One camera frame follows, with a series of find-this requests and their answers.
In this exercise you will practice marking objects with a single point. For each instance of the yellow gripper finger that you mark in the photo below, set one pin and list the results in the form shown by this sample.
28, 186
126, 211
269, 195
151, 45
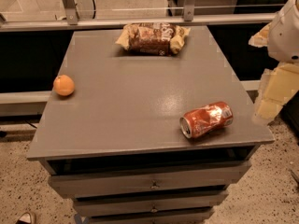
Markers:
276, 89
260, 39

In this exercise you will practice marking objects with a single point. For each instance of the brown chip bag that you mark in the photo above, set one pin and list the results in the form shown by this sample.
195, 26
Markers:
156, 38

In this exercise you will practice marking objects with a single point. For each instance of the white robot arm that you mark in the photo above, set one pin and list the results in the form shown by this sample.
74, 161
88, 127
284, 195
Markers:
283, 37

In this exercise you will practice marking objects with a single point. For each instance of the crushed red coke can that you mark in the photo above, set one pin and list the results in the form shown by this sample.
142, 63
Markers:
205, 119

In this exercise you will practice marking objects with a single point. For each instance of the grey drawer cabinet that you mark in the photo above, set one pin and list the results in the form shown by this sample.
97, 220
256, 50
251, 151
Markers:
125, 110

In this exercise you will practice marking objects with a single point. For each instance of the bottom grey drawer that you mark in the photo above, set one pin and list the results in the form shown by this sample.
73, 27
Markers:
182, 216

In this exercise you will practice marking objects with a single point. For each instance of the grey drawer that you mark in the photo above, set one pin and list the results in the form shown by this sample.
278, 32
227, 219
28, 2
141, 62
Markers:
150, 204
152, 179
182, 216

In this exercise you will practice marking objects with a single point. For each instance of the middle grey drawer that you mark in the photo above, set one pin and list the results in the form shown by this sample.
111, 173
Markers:
150, 204

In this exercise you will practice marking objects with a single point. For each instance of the orange fruit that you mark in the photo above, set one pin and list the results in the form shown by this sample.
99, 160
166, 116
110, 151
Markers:
63, 85

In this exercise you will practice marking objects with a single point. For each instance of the top grey drawer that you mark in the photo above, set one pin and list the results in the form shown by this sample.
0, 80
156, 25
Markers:
152, 179

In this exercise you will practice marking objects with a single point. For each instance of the shoe tip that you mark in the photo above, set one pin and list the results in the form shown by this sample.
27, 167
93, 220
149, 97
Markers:
27, 218

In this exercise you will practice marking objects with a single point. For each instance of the metal railing frame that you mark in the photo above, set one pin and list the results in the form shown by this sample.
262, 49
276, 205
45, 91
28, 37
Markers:
51, 15

